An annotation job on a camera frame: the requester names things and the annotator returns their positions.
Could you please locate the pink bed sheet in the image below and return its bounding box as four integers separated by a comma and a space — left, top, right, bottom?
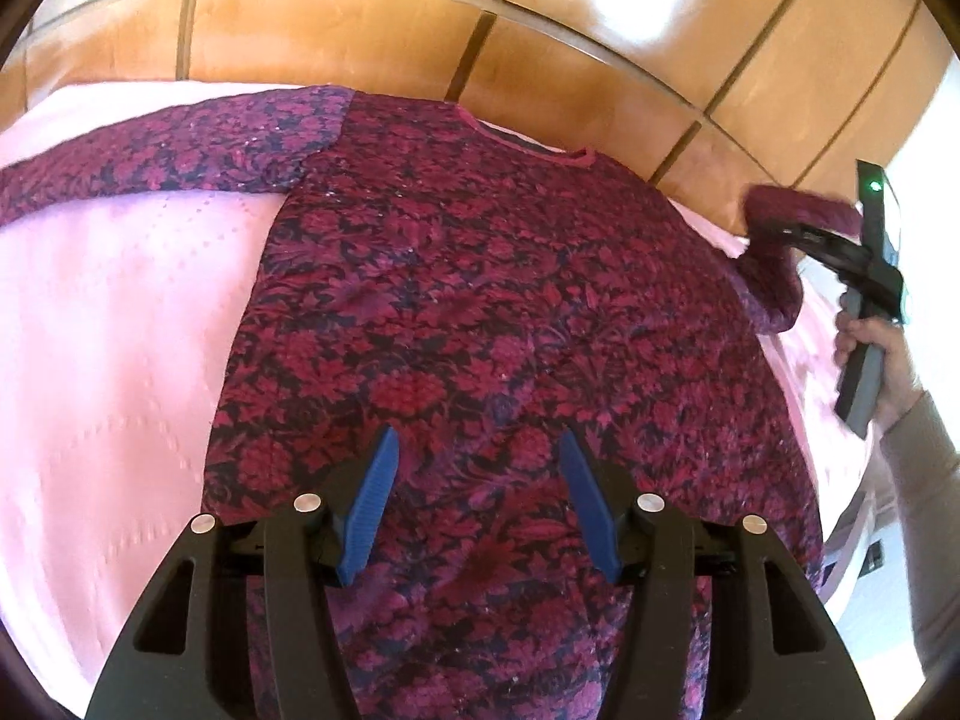
0, 78, 879, 694

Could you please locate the right forearm grey sleeve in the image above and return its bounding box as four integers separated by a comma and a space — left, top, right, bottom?
880, 394, 958, 674

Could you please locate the dark red patterned sweater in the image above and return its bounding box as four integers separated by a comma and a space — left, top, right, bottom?
2, 86, 823, 718

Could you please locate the person right hand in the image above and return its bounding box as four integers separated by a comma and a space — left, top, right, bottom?
833, 309, 924, 433

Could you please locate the grey bed frame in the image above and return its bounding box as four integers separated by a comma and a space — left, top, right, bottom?
818, 489, 877, 621

